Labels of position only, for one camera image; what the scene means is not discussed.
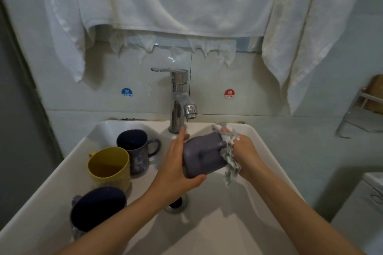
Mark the person's left hand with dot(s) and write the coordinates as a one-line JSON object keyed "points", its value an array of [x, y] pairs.
{"points": [[169, 174]]}

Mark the person's right hand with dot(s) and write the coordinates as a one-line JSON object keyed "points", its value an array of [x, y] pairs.
{"points": [[248, 157]]}

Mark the person's left thumb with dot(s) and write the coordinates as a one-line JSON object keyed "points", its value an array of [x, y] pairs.
{"points": [[196, 181]]}

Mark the person's right fingers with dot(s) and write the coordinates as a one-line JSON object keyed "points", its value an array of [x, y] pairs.
{"points": [[238, 150]]}

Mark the soapy grey dish cloth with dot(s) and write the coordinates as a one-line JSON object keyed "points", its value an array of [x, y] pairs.
{"points": [[229, 157]]}

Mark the plain purple mug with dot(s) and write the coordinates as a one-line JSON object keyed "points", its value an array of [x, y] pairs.
{"points": [[200, 156]]}

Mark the person's left forearm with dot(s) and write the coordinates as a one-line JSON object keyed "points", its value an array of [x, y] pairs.
{"points": [[119, 222]]}

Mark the person's right forearm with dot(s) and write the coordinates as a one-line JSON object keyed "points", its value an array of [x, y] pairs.
{"points": [[299, 219]]}

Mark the metal sink drain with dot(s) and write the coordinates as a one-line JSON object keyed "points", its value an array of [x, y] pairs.
{"points": [[177, 204]]}

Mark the white ceramic sink basin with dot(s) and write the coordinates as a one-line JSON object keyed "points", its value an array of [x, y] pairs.
{"points": [[227, 228]]}

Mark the round red sticker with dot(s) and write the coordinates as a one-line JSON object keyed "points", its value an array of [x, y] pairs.
{"points": [[229, 93]]}

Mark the purple printed mug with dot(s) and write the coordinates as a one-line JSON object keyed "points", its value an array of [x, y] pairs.
{"points": [[139, 156]]}

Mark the yellow mug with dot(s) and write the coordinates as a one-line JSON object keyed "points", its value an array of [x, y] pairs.
{"points": [[109, 165]]}

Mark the chrome faucet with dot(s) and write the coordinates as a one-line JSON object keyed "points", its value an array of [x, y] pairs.
{"points": [[179, 84]]}

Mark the dark blue mug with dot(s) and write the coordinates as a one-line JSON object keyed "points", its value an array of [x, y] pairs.
{"points": [[95, 208]]}

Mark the tattered white cloth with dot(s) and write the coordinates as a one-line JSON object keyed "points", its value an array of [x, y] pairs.
{"points": [[197, 45]]}

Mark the round blue sticker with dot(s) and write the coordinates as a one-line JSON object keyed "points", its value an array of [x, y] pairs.
{"points": [[127, 92]]}

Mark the stained white towel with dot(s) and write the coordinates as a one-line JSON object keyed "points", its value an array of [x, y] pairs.
{"points": [[302, 33]]}

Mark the white appliance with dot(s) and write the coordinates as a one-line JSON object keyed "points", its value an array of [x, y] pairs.
{"points": [[359, 219]]}

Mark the brown item on rack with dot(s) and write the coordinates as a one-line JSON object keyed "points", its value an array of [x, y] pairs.
{"points": [[375, 93]]}

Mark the thin white cloth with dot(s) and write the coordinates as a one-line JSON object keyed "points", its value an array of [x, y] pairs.
{"points": [[64, 15]]}

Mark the metal wall rack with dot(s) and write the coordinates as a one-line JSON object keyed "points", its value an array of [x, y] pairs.
{"points": [[359, 120]]}

